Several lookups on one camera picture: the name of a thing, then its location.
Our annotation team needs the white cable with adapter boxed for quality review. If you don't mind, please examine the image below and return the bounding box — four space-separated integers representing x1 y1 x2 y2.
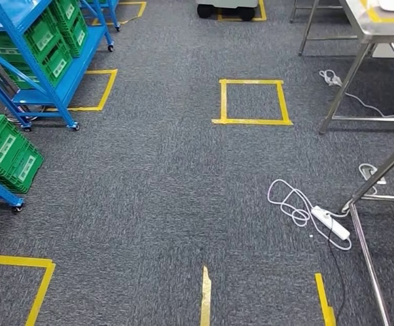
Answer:
318 69 394 119

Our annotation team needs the yellow floor tape line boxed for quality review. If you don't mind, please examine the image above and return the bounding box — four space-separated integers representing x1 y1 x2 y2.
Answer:
0 253 57 326
314 272 337 326

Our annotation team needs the white wheeled cart robot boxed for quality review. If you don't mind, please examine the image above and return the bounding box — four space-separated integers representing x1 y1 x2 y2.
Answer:
196 0 260 22

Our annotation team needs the steel frame table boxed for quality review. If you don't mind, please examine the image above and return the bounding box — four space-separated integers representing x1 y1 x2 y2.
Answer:
289 0 394 136

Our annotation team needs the white plug with cable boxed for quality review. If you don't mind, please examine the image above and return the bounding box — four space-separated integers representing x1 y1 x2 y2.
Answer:
358 162 387 196

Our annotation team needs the worn yellow tape strip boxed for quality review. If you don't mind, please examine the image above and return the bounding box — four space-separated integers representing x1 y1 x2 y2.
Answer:
199 265 212 326

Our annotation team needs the white power strip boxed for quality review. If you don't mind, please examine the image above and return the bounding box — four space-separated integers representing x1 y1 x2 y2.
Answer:
310 205 350 241

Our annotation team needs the small yellow tape outline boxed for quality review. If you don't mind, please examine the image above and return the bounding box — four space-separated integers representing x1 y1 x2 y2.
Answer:
359 0 394 24

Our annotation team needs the chrome round base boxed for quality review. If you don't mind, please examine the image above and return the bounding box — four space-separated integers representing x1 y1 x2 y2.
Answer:
5 104 46 124

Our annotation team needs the yellow floor tape rectangle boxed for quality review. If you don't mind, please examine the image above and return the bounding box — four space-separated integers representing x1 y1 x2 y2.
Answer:
211 79 294 126
91 0 147 26
217 0 267 22

